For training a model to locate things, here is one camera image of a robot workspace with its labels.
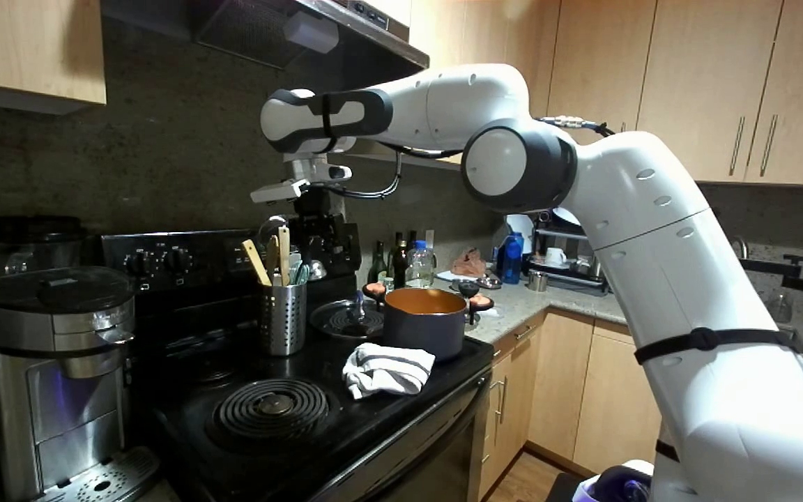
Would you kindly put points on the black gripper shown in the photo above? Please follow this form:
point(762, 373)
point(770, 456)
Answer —
point(326, 234)

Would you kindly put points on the perforated steel utensil holder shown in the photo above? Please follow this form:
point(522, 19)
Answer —
point(287, 319)

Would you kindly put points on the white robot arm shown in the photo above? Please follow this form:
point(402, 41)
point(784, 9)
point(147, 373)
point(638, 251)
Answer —
point(726, 385)

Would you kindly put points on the wooden spoon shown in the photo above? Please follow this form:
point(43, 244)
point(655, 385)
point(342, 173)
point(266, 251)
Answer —
point(284, 251)

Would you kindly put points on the dark glass bottle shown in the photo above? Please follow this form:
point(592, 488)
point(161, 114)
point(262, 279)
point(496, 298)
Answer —
point(401, 260)

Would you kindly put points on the clear plastic bottle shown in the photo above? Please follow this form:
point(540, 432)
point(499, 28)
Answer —
point(423, 265)

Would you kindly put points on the white dish cloth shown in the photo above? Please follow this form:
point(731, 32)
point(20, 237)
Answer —
point(386, 368)

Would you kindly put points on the range hood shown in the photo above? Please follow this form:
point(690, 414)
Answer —
point(314, 41)

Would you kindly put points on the blue bottle on counter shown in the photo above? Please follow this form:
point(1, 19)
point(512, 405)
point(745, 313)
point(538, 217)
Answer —
point(510, 263)

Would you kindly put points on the black kitchen stove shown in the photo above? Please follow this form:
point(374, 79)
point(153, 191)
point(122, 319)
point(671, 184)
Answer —
point(236, 421)

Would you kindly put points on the dish rack with dishes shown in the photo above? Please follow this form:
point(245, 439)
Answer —
point(561, 249)

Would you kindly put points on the steel coffee maker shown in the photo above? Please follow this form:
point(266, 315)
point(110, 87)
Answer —
point(62, 387)

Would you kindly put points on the lower wooden cabinets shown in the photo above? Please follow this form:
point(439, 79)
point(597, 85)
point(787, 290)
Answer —
point(564, 397)

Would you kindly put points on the wooden cabinets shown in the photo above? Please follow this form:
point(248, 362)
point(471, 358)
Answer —
point(564, 397)
point(716, 79)

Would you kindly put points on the upper wooden cabinets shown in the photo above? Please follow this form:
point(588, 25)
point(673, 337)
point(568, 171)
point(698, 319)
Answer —
point(716, 79)

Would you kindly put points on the orange pot with handles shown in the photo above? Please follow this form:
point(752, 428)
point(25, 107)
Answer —
point(426, 319)

